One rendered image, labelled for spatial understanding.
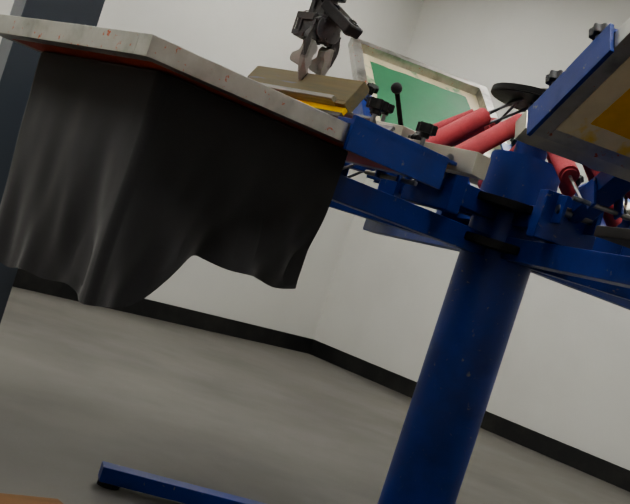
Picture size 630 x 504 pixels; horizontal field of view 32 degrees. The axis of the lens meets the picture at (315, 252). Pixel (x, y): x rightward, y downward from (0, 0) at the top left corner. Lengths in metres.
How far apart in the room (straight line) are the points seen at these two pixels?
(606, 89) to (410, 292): 5.36
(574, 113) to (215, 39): 4.88
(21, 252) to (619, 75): 1.20
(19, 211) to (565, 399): 4.88
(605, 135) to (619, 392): 4.26
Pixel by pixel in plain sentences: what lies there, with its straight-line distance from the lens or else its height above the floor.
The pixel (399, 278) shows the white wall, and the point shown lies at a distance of 7.59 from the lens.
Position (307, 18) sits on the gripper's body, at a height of 1.22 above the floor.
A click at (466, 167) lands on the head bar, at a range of 2.35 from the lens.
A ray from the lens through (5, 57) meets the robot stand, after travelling 2.81.
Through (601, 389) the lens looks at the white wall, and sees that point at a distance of 6.58.
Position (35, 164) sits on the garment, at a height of 0.73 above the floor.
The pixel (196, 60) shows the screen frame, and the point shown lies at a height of 0.98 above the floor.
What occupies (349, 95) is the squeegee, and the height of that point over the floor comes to 1.06.
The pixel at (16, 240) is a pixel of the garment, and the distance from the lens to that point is 2.21.
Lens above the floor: 0.74
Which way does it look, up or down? level
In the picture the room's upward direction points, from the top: 18 degrees clockwise
